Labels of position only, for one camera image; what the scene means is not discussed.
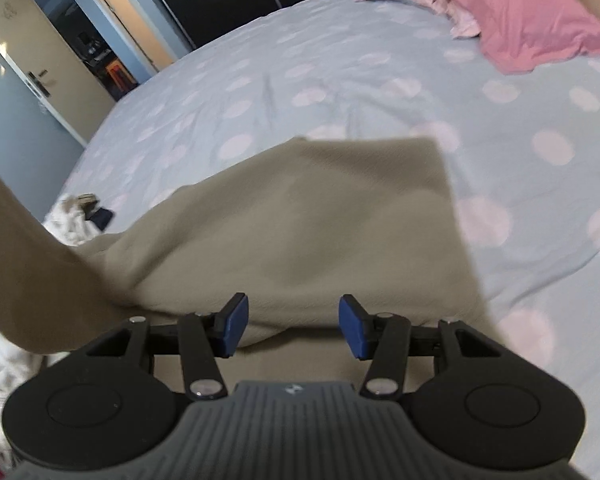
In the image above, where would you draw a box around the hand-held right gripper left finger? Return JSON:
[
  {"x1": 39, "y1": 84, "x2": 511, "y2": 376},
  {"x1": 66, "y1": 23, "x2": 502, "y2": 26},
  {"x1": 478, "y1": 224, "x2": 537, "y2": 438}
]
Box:
[{"x1": 85, "y1": 292, "x2": 251, "y2": 403}]

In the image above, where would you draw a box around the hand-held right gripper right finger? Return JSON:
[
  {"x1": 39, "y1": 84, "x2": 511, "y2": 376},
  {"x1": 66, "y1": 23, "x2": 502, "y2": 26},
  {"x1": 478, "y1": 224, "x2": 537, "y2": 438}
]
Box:
[{"x1": 337, "y1": 294, "x2": 506, "y2": 403}]

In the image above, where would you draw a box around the khaki cloth garment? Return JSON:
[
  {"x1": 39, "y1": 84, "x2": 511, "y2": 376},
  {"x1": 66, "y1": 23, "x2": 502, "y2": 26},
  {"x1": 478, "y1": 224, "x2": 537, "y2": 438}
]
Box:
[{"x1": 0, "y1": 135, "x2": 487, "y2": 397}]

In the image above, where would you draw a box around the small navy item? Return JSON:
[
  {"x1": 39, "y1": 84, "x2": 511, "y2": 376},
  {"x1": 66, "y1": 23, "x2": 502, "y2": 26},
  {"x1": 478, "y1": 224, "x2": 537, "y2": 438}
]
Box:
[{"x1": 86, "y1": 207, "x2": 116, "y2": 235}]

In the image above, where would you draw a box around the white clothing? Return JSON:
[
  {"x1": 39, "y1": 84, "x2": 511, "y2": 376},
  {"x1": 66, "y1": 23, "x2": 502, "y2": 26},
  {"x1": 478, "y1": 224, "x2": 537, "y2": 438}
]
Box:
[
  {"x1": 0, "y1": 310, "x2": 57, "y2": 463},
  {"x1": 44, "y1": 195, "x2": 106, "y2": 247}
]

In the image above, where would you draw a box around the orange stool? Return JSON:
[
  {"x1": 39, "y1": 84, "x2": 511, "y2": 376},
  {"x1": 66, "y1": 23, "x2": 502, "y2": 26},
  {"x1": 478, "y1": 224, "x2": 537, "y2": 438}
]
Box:
[{"x1": 105, "y1": 60, "x2": 133, "y2": 90}]

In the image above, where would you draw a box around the cream bedroom door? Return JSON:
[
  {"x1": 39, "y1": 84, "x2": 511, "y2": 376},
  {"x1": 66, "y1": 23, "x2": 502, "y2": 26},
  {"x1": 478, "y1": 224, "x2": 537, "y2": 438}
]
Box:
[{"x1": 0, "y1": 0, "x2": 117, "y2": 142}]

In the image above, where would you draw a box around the metal door handle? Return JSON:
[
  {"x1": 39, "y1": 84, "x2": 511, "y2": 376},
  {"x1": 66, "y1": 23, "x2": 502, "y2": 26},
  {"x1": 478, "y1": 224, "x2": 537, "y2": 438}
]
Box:
[{"x1": 26, "y1": 67, "x2": 52, "y2": 97}]

